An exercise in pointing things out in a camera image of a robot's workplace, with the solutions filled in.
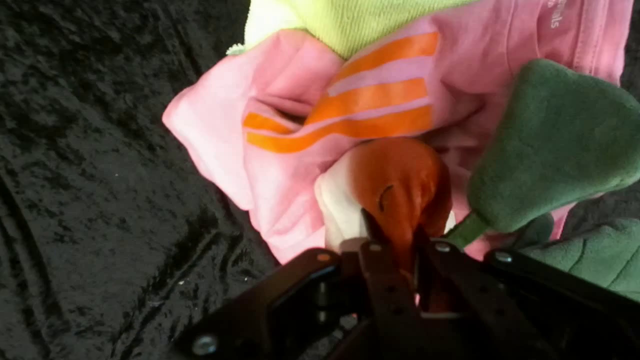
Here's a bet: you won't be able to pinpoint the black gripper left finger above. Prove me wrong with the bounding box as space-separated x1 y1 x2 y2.
173 208 419 360

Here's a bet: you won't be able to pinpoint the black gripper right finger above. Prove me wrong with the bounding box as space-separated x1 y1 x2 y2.
414 228 640 360

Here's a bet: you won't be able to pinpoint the pink cloth orange stripes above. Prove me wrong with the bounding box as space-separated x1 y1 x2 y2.
160 0 636 265

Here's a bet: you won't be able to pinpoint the orange plush toy green leaves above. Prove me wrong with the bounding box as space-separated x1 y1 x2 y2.
312 58 640 303

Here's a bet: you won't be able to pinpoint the yellow cloth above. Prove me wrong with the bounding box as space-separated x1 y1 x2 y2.
225 0 471 62

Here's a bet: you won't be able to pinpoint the black velvet tablecloth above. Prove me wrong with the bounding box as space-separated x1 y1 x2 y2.
0 0 640 360

